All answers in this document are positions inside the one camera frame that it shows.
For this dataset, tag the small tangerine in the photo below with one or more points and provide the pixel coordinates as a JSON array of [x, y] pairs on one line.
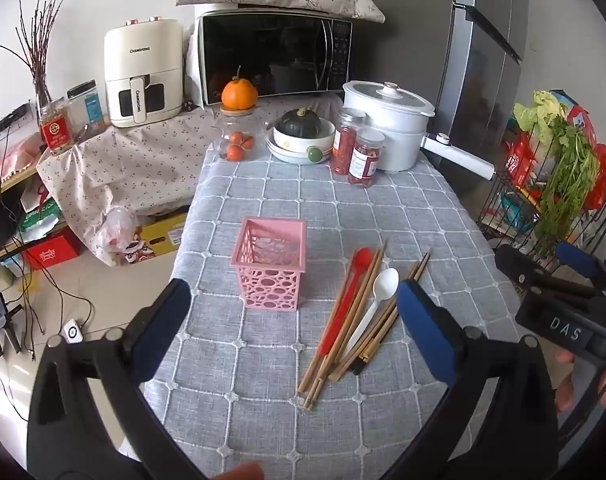
[[248, 142], [233, 152], [236, 136]]

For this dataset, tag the pink plastic bag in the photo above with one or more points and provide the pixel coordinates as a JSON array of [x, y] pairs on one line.
[[18, 152]]

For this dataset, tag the red plastic spoon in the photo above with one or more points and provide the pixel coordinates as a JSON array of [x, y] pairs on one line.
[[340, 310]]

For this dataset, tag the bare branches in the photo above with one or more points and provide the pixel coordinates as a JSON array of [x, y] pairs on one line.
[[39, 60]]

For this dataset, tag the large orange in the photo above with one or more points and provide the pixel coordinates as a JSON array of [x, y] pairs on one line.
[[239, 96]]

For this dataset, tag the white bowl with lime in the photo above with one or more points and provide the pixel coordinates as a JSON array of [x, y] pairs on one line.
[[288, 156]]

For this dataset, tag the dark wooden chopstick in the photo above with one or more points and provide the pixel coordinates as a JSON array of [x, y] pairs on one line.
[[359, 367]]

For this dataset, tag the person's right hand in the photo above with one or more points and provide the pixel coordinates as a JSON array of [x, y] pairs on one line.
[[564, 385]]

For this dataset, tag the glass jar with red label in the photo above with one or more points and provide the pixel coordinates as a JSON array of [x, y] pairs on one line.
[[55, 132]]

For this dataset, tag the wooden shelf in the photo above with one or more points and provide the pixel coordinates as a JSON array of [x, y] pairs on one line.
[[13, 176]]

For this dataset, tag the white charger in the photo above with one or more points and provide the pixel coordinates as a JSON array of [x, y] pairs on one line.
[[73, 332]]

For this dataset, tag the clear container with black lid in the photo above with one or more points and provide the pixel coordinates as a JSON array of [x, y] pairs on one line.
[[88, 110]]

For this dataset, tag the yellow cardboard box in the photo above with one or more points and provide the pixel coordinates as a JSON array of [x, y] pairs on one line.
[[163, 235]]

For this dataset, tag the white electric pot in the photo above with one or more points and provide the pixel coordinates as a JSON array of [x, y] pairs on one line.
[[398, 130]]

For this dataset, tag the printed bamboo chopstick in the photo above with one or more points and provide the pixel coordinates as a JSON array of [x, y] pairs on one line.
[[319, 382], [327, 376]]

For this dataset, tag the brown wooden chopstick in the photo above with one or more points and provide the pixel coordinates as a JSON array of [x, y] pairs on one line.
[[311, 375]]

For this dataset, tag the green squash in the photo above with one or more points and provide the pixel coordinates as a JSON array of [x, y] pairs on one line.
[[298, 122]]

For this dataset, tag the black microwave oven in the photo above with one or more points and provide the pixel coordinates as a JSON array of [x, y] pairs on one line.
[[283, 50]]

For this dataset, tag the plain bamboo chopstick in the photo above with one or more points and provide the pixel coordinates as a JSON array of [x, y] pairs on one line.
[[418, 270], [337, 372], [378, 342]]

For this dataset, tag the red snack packet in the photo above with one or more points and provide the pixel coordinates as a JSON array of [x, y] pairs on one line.
[[520, 160]]

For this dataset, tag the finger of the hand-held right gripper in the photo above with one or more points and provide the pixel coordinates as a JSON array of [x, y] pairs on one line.
[[513, 262], [575, 257]]

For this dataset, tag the clear plastic bag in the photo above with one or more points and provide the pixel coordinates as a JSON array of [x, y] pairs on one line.
[[118, 227]]

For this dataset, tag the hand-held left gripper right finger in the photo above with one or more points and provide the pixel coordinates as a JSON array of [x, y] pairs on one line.
[[428, 335]]

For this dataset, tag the white plastic spoon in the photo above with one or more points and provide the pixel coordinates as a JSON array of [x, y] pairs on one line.
[[385, 285]]

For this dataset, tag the cilantro bunch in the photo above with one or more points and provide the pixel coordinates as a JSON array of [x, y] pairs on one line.
[[568, 180]]

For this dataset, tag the person's left hand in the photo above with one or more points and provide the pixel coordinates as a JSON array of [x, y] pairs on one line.
[[243, 472]]

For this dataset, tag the grey checked tablecloth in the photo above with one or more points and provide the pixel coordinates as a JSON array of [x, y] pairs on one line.
[[263, 375]]

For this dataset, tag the white air fryer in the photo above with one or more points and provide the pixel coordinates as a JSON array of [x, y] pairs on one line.
[[138, 65]]

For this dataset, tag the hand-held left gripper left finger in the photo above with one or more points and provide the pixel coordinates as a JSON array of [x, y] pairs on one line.
[[158, 330]]

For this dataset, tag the plastic jar of dried chili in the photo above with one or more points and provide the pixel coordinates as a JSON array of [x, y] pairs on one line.
[[365, 160], [344, 145]]

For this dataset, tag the teal snack packet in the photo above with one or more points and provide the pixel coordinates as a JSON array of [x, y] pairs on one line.
[[515, 212]]

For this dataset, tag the napa cabbage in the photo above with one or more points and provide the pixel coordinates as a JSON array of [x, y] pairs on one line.
[[538, 110]]

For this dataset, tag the green tissue pack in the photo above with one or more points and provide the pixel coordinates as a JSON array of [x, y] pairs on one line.
[[40, 217]]

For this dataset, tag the floral cabinet cloth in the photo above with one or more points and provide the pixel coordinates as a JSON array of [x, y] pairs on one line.
[[143, 170]]

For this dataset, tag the grey refrigerator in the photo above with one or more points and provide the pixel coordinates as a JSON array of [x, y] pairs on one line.
[[483, 60]]

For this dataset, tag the pink plastic utensil basket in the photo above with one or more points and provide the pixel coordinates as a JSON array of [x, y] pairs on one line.
[[270, 287]]

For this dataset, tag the red box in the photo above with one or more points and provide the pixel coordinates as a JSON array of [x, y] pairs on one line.
[[50, 252]]

